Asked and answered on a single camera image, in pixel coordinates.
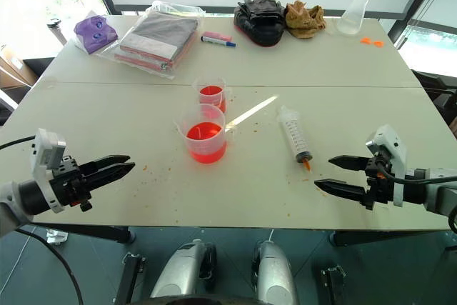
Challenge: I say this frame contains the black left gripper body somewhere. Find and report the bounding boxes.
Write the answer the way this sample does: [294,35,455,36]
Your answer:
[49,155,95,213]

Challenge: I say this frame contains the silver right robot leg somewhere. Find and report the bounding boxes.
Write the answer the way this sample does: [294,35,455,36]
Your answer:
[251,239,299,305]

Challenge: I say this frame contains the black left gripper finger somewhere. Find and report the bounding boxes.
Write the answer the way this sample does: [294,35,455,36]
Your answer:
[81,162,136,199]
[78,154,131,178]

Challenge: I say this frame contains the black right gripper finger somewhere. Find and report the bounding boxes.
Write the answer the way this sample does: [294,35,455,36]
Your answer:
[313,179,369,203]
[328,155,374,172]

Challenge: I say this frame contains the cardboard box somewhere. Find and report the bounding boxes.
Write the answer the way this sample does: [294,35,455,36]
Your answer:
[0,44,39,90]

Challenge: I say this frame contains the grey cylindrical bin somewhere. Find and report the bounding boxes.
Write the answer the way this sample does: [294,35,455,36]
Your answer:
[46,17,69,47]

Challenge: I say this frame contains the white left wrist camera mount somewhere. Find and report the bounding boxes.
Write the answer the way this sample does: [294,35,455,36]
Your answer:
[29,128,67,214]

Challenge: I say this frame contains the large beaker red liquid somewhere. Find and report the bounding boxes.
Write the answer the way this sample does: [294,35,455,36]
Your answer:
[174,103,233,165]

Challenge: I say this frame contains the small beaker red liquid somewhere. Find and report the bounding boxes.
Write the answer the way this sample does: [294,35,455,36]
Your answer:
[191,76,231,114]

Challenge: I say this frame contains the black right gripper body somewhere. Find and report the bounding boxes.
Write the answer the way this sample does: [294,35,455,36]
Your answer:
[359,154,396,210]

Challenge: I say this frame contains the brown crumpled cloth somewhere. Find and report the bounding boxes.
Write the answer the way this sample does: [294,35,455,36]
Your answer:
[284,0,327,39]

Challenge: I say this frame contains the pink eraser block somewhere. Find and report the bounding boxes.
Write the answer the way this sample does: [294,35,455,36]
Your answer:
[203,31,233,42]

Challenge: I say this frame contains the black office chair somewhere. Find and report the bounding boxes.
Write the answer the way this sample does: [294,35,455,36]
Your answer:
[410,69,457,138]

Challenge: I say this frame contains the silver left robot leg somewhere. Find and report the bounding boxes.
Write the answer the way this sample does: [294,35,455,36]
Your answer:
[149,239,218,301]

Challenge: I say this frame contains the bagged folded grey cloths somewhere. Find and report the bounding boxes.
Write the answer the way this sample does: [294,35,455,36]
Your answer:
[96,0,206,81]

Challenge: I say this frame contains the silver robot leg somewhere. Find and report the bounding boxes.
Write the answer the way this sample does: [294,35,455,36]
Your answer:
[251,239,299,305]
[149,239,218,301]

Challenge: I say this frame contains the clear conical flask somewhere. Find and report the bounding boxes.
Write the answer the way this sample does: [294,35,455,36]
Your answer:
[336,0,373,36]

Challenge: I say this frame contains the black table leg frame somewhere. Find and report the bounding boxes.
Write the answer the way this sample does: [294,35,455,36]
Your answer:
[17,224,147,305]
[319,229,453,305]

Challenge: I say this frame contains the purple plastic bag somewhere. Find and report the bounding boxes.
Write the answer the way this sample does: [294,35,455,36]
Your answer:
[73,14,119,55]

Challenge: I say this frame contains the large plastic syringe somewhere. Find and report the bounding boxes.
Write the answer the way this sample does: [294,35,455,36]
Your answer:
[276,105,315,175]

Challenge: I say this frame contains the black gloves pile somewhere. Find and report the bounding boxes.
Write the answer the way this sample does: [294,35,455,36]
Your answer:
[233,0,287,48]

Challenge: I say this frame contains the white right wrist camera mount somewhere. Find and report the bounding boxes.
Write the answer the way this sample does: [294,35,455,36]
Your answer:
[364,124,408,208]

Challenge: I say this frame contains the blue capped marker pen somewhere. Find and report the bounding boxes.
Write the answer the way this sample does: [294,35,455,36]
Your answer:
[200,35,237,49]

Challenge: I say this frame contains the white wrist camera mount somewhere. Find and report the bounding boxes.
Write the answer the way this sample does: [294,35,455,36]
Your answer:
[364,124,408,208]
[29,128,67,214]

